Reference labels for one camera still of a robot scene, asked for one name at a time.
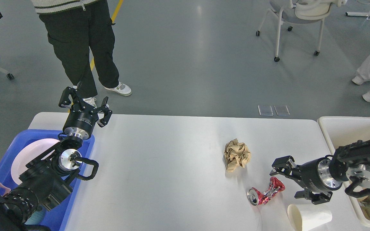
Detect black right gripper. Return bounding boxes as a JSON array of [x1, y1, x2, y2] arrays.
[[270, 156, 343, 205]]

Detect crushed red soda can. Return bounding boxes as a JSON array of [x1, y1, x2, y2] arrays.
[[247, 176, 286, 206]]

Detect blue plastic tray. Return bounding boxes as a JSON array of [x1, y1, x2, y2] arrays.
[[0, 130, 94, 231]]

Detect right floor socket plate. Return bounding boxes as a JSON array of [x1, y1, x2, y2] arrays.
[[274, 105, 290, 116]]

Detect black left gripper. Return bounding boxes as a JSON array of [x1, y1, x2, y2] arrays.
[[59, 87, 112, 140]]

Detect brown paper bag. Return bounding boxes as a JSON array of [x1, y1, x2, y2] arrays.
[[357, 196, 370, 206]]

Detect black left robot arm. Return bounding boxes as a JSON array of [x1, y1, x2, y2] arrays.
[[0, 87, 112, 231]]

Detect floor socket plate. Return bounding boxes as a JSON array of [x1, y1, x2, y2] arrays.
[[274, 105, 290, 116], [258, 105, 274, 116]]

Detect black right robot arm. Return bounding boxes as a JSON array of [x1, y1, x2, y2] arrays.
[[270, 140, 370, 205]]

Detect white chair grey seat right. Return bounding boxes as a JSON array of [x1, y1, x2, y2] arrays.
[[256, 0, 347, 62]]

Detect pink plate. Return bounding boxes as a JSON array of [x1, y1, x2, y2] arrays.
[[11, 138, 60, 185]]

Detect cream plastic bin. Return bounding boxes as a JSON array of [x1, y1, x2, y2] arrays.
[[318, 116, 370, 227]]

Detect crumpled brown paper ball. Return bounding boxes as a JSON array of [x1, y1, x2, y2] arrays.
[[224, 139, 251, 172]]

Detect person in black trousers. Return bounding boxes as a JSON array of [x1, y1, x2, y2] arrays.
[[32, 0, 132, 107]]

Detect left floor socket plate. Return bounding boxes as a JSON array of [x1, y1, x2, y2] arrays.
[[258, 105, 274, 116]]

